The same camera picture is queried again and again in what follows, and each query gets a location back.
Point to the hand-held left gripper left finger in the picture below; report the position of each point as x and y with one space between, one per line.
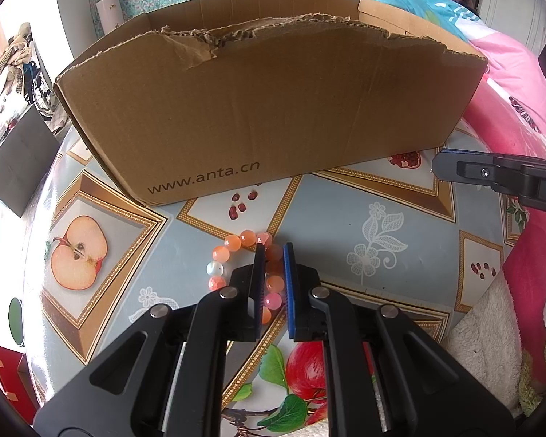
259 291

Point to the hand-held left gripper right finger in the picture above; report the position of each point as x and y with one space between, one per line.
290 296

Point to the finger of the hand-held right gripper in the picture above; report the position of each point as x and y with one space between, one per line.
446 164

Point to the brown cardboard box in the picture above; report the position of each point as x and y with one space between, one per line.
277 123

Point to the pink blanket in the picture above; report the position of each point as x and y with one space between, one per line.
518 114

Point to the fruit print tablecloth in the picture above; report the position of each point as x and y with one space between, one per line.
336 218

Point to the dark red cloth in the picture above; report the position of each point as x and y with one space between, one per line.
457 2

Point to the blue patterned blanket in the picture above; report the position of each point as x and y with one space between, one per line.
405 0

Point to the white fleece garment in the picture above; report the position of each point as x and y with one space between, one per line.
482 350

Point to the white wardrobe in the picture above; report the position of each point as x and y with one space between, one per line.
514 0

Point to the green fuzzy cloth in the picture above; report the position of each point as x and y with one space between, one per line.
539 382

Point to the green bucket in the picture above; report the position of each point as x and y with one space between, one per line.
16 323

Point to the red paper bag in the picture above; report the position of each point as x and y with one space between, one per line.
11 378

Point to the grey cabinet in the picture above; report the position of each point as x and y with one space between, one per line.
18 159

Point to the wheelchair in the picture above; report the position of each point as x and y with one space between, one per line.
38 91

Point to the white paper roll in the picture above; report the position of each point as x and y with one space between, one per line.
111 16

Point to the beige clothes pile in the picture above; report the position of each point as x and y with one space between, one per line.
13 54

